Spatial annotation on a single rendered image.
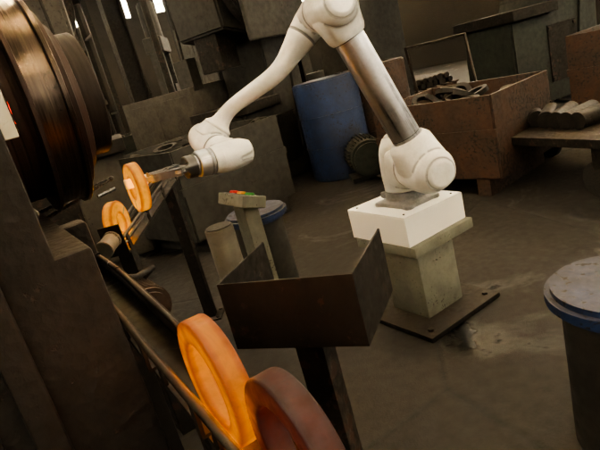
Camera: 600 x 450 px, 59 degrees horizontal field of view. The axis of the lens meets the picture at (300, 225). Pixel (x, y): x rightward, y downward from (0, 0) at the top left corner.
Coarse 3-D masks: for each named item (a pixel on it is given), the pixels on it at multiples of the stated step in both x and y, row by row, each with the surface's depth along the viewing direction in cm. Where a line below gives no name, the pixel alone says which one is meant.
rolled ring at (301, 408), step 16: (272, 368) 57; (256, 384) 55; (272, 384) 53; (288, 384) 53; (256, 400) 57; (272, 400) 52; (288, 400) 51; (304, 400) 51; (256, 416) 60; (272, 416) 61; (288, 416) 50; (304, 416) 50; (320, 416) 50; (256, 432) 63; (272, 432) 62; (288, 432) 52; (304, 432) 49; (320, 432) 49; (336, 432) 50; (272, 448) 62; (288, 448) 62; (304, 448) 49; (320, 448) 49; (336, 448) 49
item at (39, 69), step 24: (0, 0) 108; (0, 24) 100; (24, 24) 102; (24, 48) 100; (48, 48) 100; (24, 72) 99; (48, 72) 101; (48, 96) 101; (48, 120) 101; (72, 120) 103; (72, 144) 106; (72, 168) 109; (72, 192) 115
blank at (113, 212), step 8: (104, 208) 175; (112, 208) 176; (120, 208) 181; (104, 216) 173; (112, 216) 174; (120, 216) 182; (128, 216) 186; (104, 224) 173; (112, 224) 173; (120, 224) 184; (128, 224) 184
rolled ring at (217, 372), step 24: (192, 336) 67; (216, 336) 65; (192, 360) 75; (216, 360) 63; (240, 360) 64; (216, 384) 77; (240, 384) 63; (216, 408) 74; (240, 408) 63; (240, 432) 64
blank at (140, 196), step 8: (128, 168) 159; (136, 168) 159; (128, 176) 163; (136, 176) 157; (144, 176) 158; (136, 184) 157; (144, 184) 158; (128, 192) 170; (136, 192) 160; (144, 192) 158; (136, 200) 164; (144, 200) 159; (136, 208) 167; (144, 208) 162
